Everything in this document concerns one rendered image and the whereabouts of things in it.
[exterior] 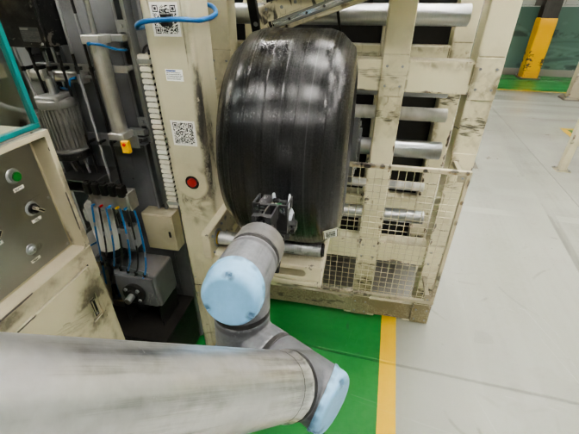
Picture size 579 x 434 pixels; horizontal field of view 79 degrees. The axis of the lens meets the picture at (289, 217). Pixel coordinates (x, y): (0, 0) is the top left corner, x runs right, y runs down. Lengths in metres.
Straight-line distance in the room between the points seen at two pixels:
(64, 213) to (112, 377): 0.99
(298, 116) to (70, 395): 0.65
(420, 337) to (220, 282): 1.72
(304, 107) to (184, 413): 0.63
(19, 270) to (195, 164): 0.54
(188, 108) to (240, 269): 0.66
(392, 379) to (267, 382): 1.55
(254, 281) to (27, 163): 0.80
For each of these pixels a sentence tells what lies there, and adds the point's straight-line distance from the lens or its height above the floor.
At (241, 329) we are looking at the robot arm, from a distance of 0.56.
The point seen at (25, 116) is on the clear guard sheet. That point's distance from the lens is 1.12.
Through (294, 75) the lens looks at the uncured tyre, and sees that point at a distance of 0.83.
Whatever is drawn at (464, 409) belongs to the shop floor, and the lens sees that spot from 1.95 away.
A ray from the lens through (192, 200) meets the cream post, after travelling 1.19.
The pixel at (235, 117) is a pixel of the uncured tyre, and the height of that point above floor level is 1.33.
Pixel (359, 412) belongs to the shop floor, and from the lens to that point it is 1.80.
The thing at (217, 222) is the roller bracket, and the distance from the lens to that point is 1.14.
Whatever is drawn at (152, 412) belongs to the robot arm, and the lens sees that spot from 0.29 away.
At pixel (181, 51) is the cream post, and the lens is 1.04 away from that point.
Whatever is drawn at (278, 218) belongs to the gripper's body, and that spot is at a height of 1.19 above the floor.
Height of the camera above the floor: 1.56
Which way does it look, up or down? 32 degrees down
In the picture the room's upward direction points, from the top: straight up
